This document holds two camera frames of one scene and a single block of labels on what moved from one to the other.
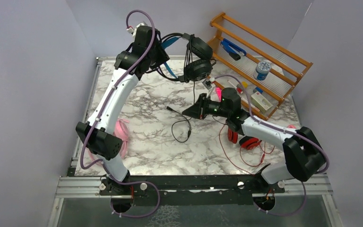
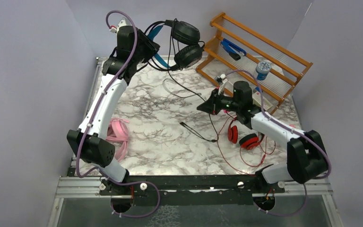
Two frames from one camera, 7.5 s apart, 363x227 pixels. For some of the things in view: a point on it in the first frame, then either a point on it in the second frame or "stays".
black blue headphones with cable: (198, 62) -> (180, 48)
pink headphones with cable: (121, 131) stays
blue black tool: (233, 50) stays
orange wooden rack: (259, 72) stays
